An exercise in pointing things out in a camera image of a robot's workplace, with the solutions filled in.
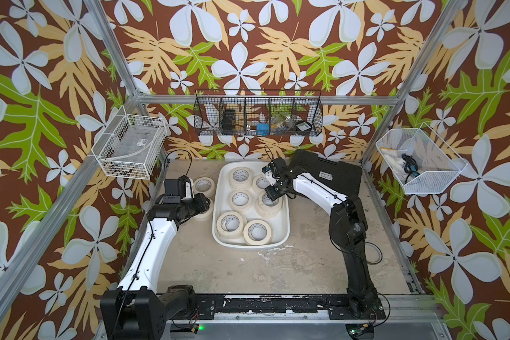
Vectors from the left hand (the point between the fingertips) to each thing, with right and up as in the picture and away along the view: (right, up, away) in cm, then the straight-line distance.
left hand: (207, 199), depth 81 cm
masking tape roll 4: (+24, -5, +12) cm, 28 cm away
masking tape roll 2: (+21, +7, +27) cm, 35 cm away
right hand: (+27, +3, +17) cm, 32 cm away
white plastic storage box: (+14, -9, +11) cm, 20 cm away
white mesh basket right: (+84, +15, +1) cm, 86 cm away
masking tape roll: (+11, +9, +27) cm, 31 cm away
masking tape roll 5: (+7, -13, +14) cm, 20 cm away
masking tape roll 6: (+20, -15, +10) cm, 27 cm away
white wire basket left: (-29, +21, -1) cm, 36 cm away
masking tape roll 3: (+11, -2, +22) cm, 25 cm away
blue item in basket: (+22, +31, +12) cm, 40 cm away
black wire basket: (+20, +39, +17) cm, 47 cm away
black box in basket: (+6, +36, +17) cm, 40 cm away
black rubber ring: (+71, -23, +5) cm, 75 cm away
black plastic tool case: (+61, +9, +24) cm, 66 cm away
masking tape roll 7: (-7, +5, +27) cm, 28 cm away
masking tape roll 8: (-4, -9, +13) cm, 16 cm away
